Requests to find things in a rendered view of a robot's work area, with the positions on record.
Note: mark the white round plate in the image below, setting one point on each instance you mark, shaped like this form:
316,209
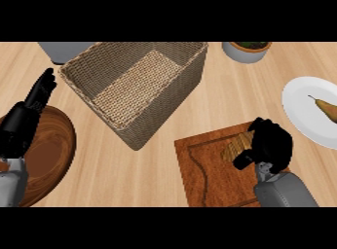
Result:
314,120

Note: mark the woven wicker basket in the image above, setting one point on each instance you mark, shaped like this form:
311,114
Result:
137,90

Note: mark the round brown wooden bowl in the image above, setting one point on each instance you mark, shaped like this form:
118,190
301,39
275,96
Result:
50,152

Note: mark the grey pot with plant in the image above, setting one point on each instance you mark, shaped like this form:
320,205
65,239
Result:
247,52

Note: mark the grey appliance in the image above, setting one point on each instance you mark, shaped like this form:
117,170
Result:
64,50

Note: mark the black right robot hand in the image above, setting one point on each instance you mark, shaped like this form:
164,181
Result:
272,142

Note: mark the golden croissant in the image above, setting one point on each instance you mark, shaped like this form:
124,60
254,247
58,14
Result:
236,146

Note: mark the brown wooden cutting board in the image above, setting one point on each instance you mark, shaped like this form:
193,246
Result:
210,175

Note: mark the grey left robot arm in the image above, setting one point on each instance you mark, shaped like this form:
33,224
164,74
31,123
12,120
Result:
4,186

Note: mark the brown pear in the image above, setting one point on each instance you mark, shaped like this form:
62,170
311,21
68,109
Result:
334,112

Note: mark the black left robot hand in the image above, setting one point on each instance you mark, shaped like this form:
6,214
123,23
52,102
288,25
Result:
13,124

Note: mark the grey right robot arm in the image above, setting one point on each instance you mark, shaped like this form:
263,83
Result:
280,188

